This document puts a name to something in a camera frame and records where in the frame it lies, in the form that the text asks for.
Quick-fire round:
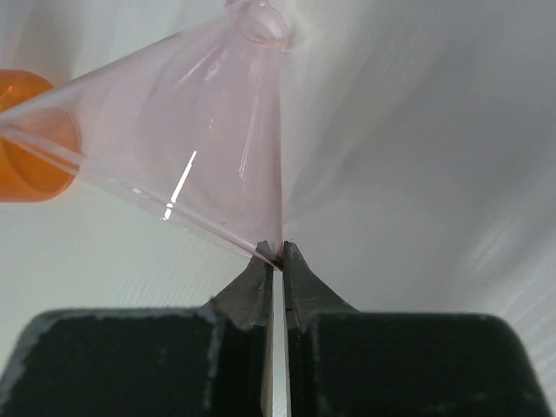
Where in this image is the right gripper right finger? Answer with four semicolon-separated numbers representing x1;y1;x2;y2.
282;242;551;416

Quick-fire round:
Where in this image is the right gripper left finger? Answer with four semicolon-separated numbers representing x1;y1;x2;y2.
1;242;275;416

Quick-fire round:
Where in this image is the orange glass carafe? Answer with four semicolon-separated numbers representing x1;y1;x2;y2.
1;69;79;202

